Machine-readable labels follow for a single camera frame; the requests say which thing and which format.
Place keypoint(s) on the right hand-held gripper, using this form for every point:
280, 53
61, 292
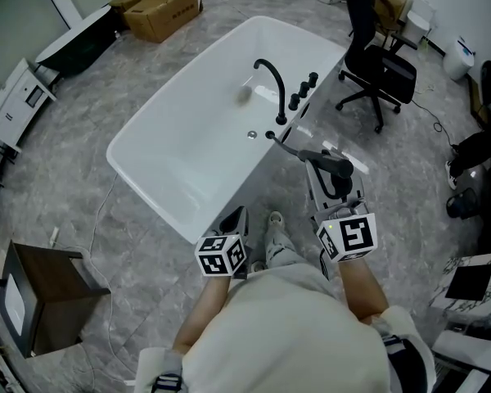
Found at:
352, 236

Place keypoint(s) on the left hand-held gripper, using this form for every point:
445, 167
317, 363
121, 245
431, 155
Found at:
219, 258

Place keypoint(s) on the black handheld shower head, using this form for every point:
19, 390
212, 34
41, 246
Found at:
331, 166

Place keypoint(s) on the person's right forearm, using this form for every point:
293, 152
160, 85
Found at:
364, 289

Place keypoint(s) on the person's left forearm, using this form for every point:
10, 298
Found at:
200, 313

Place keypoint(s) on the white rectangular bathtub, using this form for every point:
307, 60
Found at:
196, 145

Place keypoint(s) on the dark green bathtub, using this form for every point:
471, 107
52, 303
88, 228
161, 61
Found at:
77, 47

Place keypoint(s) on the person's beige shoe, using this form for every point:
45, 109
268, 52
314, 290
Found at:
276, 219
258, 266

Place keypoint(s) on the person's patterned trousers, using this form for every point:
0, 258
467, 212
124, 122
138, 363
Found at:
280, 248

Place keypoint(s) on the chrome overflow knob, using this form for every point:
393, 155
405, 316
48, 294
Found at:
252, 134

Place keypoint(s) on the black faucet knob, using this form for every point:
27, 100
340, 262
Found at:
303, 89
294, 100
313, 79

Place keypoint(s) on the black curved faucet spout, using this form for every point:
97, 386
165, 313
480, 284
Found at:
281, 92

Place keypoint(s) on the black bag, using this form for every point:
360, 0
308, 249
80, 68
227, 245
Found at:
462, 203

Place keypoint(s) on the black office chair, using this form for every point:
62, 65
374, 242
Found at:
393, 72

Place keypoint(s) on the person's white shirt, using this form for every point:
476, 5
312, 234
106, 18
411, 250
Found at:
286, 342

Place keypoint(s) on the black square basin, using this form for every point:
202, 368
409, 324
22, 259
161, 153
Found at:
470, 283

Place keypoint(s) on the white trash bin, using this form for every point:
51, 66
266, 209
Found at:
458, 60

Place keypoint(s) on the white power strip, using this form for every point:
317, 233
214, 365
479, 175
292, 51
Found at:
54, 236

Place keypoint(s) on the dark wooden cabinet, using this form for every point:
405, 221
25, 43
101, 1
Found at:
61, 281

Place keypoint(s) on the open cardboard box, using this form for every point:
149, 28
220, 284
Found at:
390, 6

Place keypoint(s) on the black round disc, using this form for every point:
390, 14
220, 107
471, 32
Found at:
489, 76

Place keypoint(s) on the large cardboard box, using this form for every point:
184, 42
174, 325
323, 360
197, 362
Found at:
163, 12

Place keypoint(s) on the white inset basin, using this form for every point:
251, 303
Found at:
13, 305

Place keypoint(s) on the flat cardboard box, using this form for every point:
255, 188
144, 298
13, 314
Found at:
124, 2

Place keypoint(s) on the white vanity cabinet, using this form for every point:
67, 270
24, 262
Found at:
12, 109

